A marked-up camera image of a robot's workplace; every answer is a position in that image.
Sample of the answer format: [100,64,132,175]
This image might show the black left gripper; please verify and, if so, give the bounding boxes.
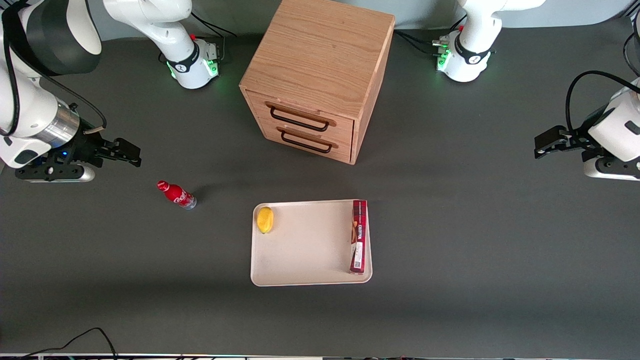
[533,125,602,160]

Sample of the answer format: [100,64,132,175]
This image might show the red cookie box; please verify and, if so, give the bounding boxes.
[349,199,369,275]

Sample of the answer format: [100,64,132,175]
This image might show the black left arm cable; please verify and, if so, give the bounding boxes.
[565,70,640,134]

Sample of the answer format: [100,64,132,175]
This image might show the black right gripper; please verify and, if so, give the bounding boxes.
[64,132,142,168]

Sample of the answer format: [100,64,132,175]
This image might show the black looped cable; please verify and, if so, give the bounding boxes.
[622,12,640,77]

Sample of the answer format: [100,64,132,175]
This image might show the beige plastic tray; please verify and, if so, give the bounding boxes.
[250,199,374,287]

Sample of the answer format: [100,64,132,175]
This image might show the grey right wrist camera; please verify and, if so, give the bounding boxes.
[14,162,96,183]

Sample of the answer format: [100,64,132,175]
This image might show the red coke bottle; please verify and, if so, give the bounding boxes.
[156,180,198,210]

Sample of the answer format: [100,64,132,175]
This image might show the black right base cables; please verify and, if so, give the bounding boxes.
[189,10,239,66]

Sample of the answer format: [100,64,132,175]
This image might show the black wire drawer handle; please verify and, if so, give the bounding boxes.
[280,129,333,154]
[269,106,331,133]

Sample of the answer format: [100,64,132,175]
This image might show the black left base cables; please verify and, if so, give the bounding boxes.
[394,15,468,57]

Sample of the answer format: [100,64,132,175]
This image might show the black cable at table edge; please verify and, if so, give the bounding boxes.
[19,327,119,360]

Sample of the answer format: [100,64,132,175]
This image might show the black base cables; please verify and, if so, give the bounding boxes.
[394,15,468,57]
[189,10,239,66]

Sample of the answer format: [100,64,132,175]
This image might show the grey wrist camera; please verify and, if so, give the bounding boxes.
[583,157,640,181]
[14,162,96,183]

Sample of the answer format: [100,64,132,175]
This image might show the yellow lemon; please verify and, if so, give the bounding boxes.
[256,206,275,235]

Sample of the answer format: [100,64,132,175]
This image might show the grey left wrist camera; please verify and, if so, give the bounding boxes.
[583,157,640,181]

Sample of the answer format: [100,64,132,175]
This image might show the wooden drawer cabinet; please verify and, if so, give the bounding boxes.
[239,0,396,166]

